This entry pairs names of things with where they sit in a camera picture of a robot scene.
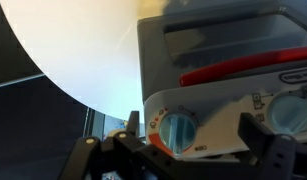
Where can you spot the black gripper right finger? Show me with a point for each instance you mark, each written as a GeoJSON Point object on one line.
{"type": "Point", "coordinates": [279, 156]}

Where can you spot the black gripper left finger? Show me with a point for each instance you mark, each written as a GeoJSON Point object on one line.
{"type": "Point", "coordinates": [133, 156]}

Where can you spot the teal stove knob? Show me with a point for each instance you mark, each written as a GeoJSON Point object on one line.
{"type": "Point", "coordinates": [178, 133]}
{"type": "Point", "coordinates": [289, 113]}

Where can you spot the grey toy stove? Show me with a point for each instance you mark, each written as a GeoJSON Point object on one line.
{"type": "Point", "coordinates": [153, 50]}

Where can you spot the grey oven door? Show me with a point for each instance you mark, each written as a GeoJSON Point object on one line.
{"type": "Point", "coordinates": [226, 36]}

